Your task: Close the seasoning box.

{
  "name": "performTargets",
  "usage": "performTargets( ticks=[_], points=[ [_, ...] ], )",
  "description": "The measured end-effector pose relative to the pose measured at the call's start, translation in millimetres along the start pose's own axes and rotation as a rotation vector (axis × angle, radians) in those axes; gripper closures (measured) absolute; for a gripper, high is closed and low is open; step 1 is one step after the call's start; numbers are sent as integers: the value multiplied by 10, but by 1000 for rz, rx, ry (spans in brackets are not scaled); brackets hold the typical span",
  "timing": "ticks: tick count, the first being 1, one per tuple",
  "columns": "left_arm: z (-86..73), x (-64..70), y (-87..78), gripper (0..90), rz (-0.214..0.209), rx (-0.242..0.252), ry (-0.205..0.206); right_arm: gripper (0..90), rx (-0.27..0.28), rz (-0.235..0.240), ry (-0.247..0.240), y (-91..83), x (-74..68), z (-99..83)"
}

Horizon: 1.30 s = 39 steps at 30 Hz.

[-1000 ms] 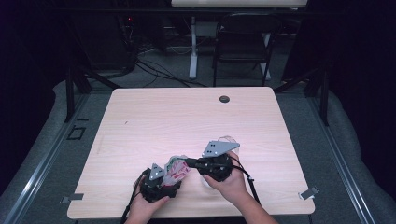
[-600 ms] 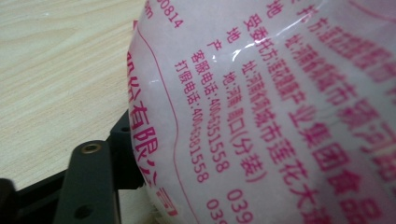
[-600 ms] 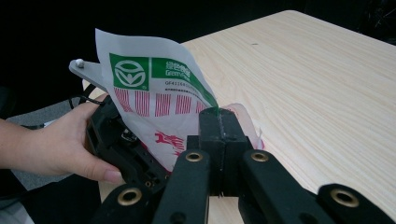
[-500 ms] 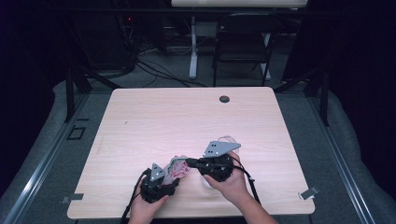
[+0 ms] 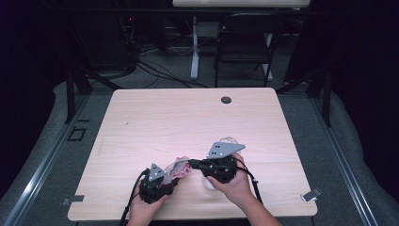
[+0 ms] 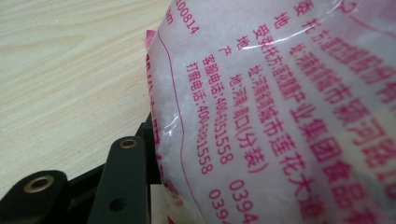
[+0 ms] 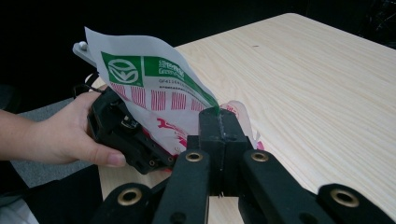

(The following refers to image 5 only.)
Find white desk with white leg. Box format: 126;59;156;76
171;0;312;81

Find person's left hand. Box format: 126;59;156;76
127;192;169;222

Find pink and white plastic bag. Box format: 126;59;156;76
162;155;193;186

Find metal floor rail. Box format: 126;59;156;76
2;93;90;226
308;95;379;226

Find hand-held gripper black cable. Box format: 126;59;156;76
234;156;265;205
119;168;151;226

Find black equipment box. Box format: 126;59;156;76
89;12;139;72

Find right hand-held gripper black cable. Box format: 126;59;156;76
234;156;265;205

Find grey and white tape strip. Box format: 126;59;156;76
300;186;323;202

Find black folding chair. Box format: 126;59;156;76
214;12;286;89

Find black floor cables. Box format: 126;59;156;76
135;57;210;89

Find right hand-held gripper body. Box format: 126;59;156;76
205;141;247;185

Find black metal stand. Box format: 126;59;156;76
275;67;334;128
63;62;124;124

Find person's right hand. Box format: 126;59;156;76
206;153;256;207

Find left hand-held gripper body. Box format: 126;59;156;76
138;163;176;204

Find left hand-held gripper black cable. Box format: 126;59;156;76
119;168;151;226

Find round jar lid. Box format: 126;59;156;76
218;136;240;146

